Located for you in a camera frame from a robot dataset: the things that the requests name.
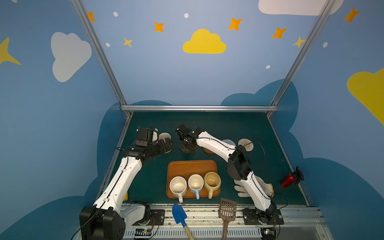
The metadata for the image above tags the black mug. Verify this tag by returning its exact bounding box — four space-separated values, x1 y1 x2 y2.
179 141 198 154

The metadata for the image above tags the white purple mug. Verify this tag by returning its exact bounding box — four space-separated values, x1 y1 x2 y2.
159 133 173 152

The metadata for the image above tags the grey white woven coaster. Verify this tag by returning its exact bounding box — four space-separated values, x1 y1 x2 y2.
222 139 236 146

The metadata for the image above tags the white cream mug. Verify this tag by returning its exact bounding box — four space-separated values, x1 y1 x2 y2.
169 176 188 204

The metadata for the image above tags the beige spiral woven coaster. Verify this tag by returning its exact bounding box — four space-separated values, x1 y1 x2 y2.
238 138 254 152

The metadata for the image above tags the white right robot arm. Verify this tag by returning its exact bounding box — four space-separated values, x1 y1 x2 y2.
176 125 280 225

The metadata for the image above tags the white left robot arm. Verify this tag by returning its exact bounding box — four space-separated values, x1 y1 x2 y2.
79 138 173 240

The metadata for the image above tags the orange rectangular serving tray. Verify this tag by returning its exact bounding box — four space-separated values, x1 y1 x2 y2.
166 160 218 199

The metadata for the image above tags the white light-blue mug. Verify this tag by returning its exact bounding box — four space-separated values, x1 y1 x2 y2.
188 174 204 200

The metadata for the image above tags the beige yellow mug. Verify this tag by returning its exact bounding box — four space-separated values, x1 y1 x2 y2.
204 172 221 199

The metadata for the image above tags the blue toy shovel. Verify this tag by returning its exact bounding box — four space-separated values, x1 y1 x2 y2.
172 204 195 240

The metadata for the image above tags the left green circuit board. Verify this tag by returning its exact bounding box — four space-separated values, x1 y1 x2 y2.
134 228 153 239

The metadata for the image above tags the green circuit board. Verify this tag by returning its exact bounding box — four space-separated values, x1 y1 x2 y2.
134 228 153 239
261 228 277 240

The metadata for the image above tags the brown slotted spatula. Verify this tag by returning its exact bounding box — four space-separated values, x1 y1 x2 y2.
218 198 237 240

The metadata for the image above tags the white knitted work glove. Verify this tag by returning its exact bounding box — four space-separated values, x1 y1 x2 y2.
234 176 275 198

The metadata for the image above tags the red emergency stop button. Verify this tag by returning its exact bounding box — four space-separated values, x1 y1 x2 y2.
280 166 305 188

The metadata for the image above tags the right green circuit board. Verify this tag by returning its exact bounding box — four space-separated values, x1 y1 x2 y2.
261 228 277 240

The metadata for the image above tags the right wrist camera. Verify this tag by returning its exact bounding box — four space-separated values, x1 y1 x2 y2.
176 124 191 139

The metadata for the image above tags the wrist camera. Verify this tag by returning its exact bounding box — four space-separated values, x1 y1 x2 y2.
176 124 191 139
137 128 159 143

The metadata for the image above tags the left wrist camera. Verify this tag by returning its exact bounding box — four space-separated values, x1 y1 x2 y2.
137 128 159 143

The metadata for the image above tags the horizontal aluminium frame rail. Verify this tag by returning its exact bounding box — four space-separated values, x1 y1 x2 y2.
121 105 278 112

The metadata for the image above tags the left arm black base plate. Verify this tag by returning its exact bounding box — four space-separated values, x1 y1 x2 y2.
134 210 165 226

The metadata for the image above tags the left aluminium frame post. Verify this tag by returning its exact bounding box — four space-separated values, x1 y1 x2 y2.
71 0 127 106

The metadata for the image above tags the aluminium frame post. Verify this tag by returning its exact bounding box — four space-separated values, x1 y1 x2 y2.
267 0 337 118
71 0 127 106

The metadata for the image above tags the front aluminium rail bed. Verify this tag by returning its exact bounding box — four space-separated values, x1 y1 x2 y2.
123 204 334 240

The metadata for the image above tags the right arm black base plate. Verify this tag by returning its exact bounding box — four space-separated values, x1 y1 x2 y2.
242 208 285 225

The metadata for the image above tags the right aluminium frame post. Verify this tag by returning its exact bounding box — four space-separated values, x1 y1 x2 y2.
267 0 337 118

